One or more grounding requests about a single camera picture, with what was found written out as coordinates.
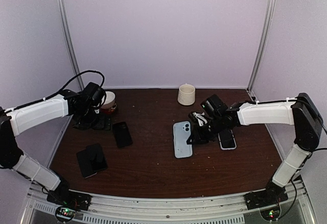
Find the black smartphone under blue case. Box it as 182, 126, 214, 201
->
112, 122, 133, 148

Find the red floral saucer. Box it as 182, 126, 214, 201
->
100, 103, 118, 115

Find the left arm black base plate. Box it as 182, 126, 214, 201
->
46, 191, 91, 211

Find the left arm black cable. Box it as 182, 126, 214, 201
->
43, 70, 106, 99

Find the aluminium front rail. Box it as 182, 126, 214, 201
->
21, 175, 315, 224

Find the black smartphone under stack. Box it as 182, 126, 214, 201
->
76, 149, 97, 178

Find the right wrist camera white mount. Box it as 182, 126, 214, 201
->
188, 112, 208, 127

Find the left aluminium corner post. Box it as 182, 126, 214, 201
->
57, 0, 80, 75

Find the cream ribbed cup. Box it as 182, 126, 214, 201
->
177, 83, 196, 106

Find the aluminium corner post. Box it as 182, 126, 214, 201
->
247, 0, 276, 96
57, 0, 80, 75

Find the silver edged black smartphone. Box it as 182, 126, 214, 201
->
220, 129, 236, 148

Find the lavender phone case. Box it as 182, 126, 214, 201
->
218, 129, 237, 150

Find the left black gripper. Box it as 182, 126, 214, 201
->
76, 106, 112, 130

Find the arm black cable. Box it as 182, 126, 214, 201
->
43, 70, 106, 99
296, 98, 327, 209

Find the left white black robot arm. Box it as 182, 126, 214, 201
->
1, 82, 107, 206

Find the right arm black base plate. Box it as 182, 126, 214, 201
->
244, 189, 288, 210

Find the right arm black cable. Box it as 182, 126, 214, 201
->
296, 98, 327, 209

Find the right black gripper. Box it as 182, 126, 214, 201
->
187, 115, 225, 145

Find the right aluminium corner post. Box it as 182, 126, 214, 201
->
247, 0, 276, 96

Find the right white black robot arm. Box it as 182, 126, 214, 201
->
186, 93, 326, 205

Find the light blue phone case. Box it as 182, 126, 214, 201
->
173, 121, 193, 159

